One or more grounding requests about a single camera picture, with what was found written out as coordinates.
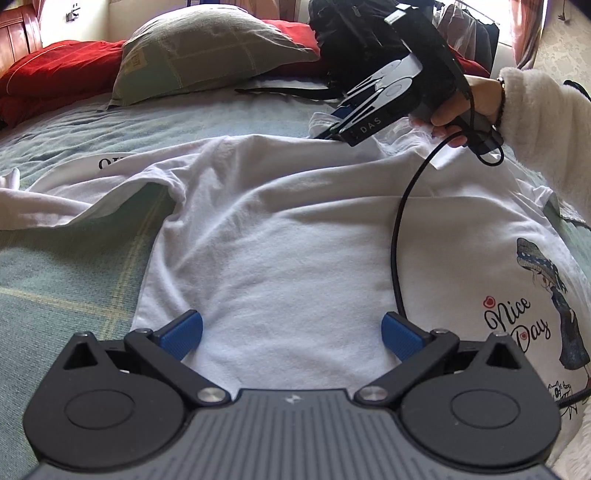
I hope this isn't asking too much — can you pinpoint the white printed long-sleeve shirt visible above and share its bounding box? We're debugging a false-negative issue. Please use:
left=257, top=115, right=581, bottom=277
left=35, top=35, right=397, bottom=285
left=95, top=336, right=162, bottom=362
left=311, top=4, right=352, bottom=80
left=0, top=110, right=591, bottom=462

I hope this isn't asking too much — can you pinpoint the clothes rack with garments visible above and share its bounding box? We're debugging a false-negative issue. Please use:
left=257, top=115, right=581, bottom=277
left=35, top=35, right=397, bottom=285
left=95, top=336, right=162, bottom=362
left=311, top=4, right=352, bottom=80
left=433, top=1, right=500, bottom=73

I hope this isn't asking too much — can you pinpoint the right hand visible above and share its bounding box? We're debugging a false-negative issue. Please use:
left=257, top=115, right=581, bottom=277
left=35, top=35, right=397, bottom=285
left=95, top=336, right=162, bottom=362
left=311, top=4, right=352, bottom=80
left=410, top=75, right=505, bottom=139

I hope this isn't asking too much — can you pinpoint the black backpack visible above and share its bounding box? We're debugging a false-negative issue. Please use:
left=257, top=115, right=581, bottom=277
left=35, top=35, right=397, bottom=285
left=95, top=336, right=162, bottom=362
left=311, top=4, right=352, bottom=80
left=234, top=0, right=445, bottom=100

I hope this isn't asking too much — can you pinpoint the green plaid bed blanket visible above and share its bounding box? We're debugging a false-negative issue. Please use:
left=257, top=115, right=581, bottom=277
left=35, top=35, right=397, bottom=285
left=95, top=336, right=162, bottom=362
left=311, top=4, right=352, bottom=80
left=0, top=85, right=591, bottom=480

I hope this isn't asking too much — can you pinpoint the right orange curtain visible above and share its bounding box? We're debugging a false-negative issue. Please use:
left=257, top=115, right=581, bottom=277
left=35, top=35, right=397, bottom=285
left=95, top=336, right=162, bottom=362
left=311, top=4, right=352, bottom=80
left=510, top=0, right=549, bottom=69

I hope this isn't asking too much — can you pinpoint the grey green pillow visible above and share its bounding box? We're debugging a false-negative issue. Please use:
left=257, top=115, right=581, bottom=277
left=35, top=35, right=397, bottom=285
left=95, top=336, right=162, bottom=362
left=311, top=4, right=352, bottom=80
left=110, top=4, right=318, bottom=107

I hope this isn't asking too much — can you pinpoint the red quilt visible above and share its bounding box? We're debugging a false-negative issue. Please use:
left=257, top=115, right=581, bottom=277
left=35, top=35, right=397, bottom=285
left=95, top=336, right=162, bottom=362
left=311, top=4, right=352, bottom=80
left=1, top=20, right=489, bottom=128

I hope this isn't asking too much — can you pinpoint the wooden headboard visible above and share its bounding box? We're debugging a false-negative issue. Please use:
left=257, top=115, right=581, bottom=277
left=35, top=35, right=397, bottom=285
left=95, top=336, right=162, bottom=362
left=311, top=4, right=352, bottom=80
left=0, top=1, right=42, bottom=74

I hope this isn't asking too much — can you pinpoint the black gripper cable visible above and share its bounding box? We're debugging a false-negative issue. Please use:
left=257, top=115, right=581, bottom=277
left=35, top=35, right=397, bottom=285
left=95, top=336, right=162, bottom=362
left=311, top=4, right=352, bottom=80
left=389, top=78, right=591, bottom=411

